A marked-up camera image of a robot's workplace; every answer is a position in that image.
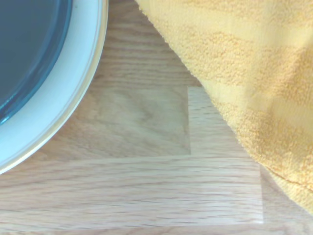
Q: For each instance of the yellow terry cloth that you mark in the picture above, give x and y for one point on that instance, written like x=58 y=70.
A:
x=244 y=68

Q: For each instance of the blue plate with white rim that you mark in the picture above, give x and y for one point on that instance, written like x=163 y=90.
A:
x=36 y=73

